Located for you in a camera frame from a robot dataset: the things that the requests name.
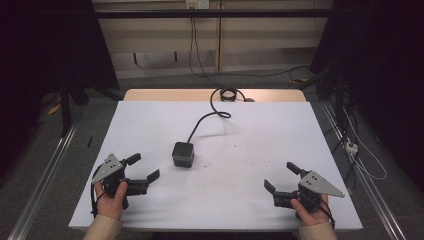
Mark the black horizontal frame bar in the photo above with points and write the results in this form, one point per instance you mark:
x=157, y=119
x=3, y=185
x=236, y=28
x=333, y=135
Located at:
x=213, y=13

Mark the person's left hand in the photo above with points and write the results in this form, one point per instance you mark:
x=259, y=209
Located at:
x=111, y=205

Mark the small black floor stick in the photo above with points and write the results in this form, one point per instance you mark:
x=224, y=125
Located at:
x=89, y=141

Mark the metal floor rail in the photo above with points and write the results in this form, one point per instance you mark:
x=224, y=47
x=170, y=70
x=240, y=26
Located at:
x=366, y=180
x=43, y=180

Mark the black metal stand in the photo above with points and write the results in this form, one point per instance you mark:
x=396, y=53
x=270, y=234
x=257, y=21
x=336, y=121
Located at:
x=65, y=106

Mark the black curtain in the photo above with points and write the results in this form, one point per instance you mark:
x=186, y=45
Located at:
x=50, y=43
x=376, y=66

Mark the person's right hand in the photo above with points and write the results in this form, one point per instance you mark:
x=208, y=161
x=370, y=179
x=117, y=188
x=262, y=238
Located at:
x=313, y=216

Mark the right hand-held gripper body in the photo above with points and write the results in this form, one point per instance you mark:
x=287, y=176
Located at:
x=316, y=185

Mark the black cube power adapter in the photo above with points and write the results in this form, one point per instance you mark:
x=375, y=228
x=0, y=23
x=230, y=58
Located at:
x=183, y=155

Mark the yellow floor tape piece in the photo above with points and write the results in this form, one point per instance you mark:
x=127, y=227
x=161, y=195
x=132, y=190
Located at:
x=299, y=80
x=54, y=109

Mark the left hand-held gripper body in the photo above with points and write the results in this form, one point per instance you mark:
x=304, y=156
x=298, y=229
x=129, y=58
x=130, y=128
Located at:
x=111, y=168

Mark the white table cover board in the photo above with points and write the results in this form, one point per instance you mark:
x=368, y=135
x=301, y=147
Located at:
x=240, y=173

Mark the white power strip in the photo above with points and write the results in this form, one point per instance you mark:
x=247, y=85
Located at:
x=351, y=147

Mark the white wall socket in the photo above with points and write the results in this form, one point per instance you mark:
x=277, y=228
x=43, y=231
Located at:
x=197, y=3

